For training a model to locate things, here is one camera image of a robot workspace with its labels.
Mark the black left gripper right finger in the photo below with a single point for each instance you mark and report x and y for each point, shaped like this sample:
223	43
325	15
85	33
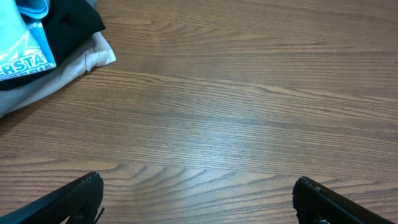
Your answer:
317	204

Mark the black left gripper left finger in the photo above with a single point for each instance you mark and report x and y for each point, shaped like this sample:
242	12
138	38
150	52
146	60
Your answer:
78	202

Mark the light blue t-shirt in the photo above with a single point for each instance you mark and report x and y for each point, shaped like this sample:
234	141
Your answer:
24	46

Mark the folded white shirt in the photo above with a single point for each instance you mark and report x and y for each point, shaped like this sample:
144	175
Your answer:
95	52

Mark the folded black shirt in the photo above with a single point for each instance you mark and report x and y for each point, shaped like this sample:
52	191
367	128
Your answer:
67	26

